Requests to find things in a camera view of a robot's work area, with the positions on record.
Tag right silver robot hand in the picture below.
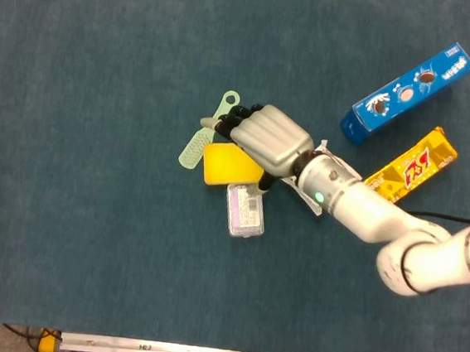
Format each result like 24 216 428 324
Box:
193 96 320 196

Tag blue cookie box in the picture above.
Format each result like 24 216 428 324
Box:
337 31 470 157

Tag teal carpet table cover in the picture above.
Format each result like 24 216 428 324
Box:
0 0 470 352

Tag yellow floor block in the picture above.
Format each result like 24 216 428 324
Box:
36 326 64 352

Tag white burger snack packet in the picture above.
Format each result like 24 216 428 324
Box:
277 134 366 220

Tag green plastic brush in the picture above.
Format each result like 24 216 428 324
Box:
177 85 242 175

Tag clear plastic box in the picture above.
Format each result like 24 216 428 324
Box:
221 181 270 241

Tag yellow snack bag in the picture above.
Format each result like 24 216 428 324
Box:
359 119 461 210

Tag yellow sponge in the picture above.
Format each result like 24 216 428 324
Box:
199 140 268 191

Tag dark floor cables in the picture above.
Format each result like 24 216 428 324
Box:
0 323 45 352

